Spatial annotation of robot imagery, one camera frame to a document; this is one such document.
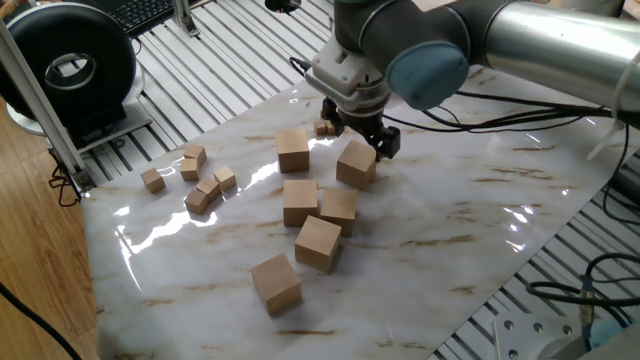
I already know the black ring shaped device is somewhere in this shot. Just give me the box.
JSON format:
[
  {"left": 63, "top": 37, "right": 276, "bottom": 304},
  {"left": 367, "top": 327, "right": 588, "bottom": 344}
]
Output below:
[{"left": 0, "top": 2, "right": 139, "bottom": 136}]

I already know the grey device base plate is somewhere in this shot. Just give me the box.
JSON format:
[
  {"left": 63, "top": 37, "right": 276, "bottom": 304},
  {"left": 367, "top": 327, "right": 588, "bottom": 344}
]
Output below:
[{"left": 7, "top": 64, "right": 155, "bottom": 155}]

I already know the black round object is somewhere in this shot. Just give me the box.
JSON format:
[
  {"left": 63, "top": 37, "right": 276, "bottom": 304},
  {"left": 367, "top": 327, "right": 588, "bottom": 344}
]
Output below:
[{"left": 263, "top": 0, "right": 303, "bottom": 15}]

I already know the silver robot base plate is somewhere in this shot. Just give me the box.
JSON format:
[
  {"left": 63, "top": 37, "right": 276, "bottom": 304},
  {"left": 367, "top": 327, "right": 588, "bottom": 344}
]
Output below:
[{"left": 492, "top": 313, "right": 591, "bottom": 360}]

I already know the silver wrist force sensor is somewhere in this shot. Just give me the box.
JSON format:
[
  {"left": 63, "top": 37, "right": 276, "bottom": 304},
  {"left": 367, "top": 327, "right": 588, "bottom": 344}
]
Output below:
[{"left": 339, "top": 89, "right": 392, "bottom": 117}]

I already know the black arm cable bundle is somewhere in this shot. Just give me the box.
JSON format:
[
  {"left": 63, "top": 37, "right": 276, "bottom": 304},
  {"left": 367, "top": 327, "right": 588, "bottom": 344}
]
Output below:
[{"left": 382, "top": 89, "right": 640, "bottom": 136}]

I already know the medium wooden cube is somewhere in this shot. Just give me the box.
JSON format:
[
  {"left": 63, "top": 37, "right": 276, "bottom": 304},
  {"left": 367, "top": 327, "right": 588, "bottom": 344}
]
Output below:
[
  {"left": 184, "top": 188, "right": 210, "bottom": 216},
  {"left": 179, "top": 157, "right": 201, "bottom": 182},
  {"left": 139, "top": 167, "right": 167, "bottom": 195},
  {"left": 183, "top": 144, "right": 208, "bottom": 169},
  {"left": 213, "top": 165, "right": 238, "bottom": 192},
  {"left": 195, "top": 177, "right": 223, "bottom": 203}
]

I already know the thick black cable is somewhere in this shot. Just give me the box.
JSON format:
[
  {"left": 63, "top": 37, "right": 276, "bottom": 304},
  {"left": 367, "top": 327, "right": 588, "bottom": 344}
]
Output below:
[{"left": 524, "top": 252, "right": 640, "bottom": 324}]

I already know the aluminium frame profile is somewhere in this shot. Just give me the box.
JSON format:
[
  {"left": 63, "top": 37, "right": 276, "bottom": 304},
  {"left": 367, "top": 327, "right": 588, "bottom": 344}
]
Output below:
[
  {"left": 0, "top": 18, "right": 97, "bottom": 195},
  {"left": 171, "top": 0, "right": 202, "bottom": 39}
]

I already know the white plastic wrist bracket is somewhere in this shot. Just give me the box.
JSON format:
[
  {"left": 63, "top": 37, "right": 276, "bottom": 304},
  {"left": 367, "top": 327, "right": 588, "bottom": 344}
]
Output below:
[{"left": 304, "top": 36, "right": 394, "bottom": 112}]

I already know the blue tipped connector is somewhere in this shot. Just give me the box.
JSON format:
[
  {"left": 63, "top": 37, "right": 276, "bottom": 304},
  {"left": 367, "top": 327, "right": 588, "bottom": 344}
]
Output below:
[{"left": 578, "top": 273, "right": 597, "bottom": 349}]

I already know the white marble pattern board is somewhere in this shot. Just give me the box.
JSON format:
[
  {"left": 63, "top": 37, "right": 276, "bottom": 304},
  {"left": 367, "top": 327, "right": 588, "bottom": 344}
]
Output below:
[{"left": 81, "top": 64, "right": 640, "bottom": 360}]

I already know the large wooden cube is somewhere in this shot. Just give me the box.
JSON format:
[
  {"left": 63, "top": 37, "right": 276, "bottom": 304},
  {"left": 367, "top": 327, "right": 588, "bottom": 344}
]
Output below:
[
  {"left": 275, "top": 128, "right": 311, "bottom": 174},
  {"left": 319, "top": 187, "right": 359, "bottom": 238},
  {"left": 282, "top": 179, "right": 319, "bottom": 228},
  {"left": 294, "top": 215, "right": 343, "bottom": 274},
  {"left": 249, "top": 252, "right": 303, "bottom": 317},
  {"left": 335, "top": 139, "right": 378, "bottom": 191}
]

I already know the black keyboard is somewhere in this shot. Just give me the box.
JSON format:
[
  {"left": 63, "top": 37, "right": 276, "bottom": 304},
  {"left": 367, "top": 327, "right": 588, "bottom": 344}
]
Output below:
[{"left": 92, "top": 0, "right": 204, "bottom": 37}]

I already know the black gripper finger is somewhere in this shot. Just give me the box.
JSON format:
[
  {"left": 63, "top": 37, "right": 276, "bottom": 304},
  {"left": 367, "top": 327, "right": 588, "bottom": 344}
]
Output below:
[
  {"left": 320, "top": 96, "right": 347, "bottom": 138},
  {"left": 357, "top": 122, "right": 402, "bottom": 163}
]

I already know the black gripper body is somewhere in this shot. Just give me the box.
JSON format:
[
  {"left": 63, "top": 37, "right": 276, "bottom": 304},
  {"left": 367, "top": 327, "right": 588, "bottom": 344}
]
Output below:
[{"left": 334, "top": 106, "right": 387, "bottom": 133}]

